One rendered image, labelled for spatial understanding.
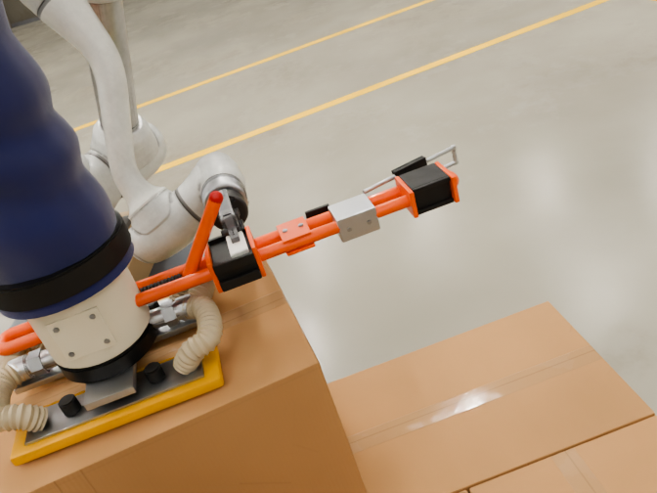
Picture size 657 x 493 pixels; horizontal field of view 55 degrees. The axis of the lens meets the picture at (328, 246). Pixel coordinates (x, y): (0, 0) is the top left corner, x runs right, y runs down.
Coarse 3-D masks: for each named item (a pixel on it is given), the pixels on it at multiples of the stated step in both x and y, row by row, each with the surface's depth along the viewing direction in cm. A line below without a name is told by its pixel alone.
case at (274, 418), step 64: (256, 320) 112; (64, 384) 111; (256, 384) 98; (320, 384) 101; (0, 448) 102; (64, 448) 98; (128, 448) 95; (192, 448) 98; (256, 448) 103; (320, 448) 108
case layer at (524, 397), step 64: (512, 320) 153; (384, 384) 146; (448, 384) 141; (512, 384) 136; (576, 384) 132; (384, 448) 131; (448, 448) 127; (512, 448) 123; (576, 448) 120; (640, 448) 116
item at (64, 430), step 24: (168, 360) 105; (216, 360) 102; (144, 384) 101; (168, 384) 99; (192, 384) 98; (216, 384) 99; (48, 408) 102; (72, 408) 98; (96, 408) 99; (120, 408) 98; (144, 408) 97; (24, 432) 99; (48, 432) 97; (72, 432) 96; (96, 432) 97; (24, 456) 95
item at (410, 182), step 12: (420, 168) 109; (432, 168) 108; (444, 168) 107; (396, 180) 109; (408, 180) 107; (420, 180) 106; (432, 180) 105; (444, 180) 104; (456, 180) 104; (408, 192) 104; (420, 192) 105; (432, 192) 106; (444, 192) 106; (456, 192) 105; (420, 204) 106; (432, 204) 107; (444, 204) 107
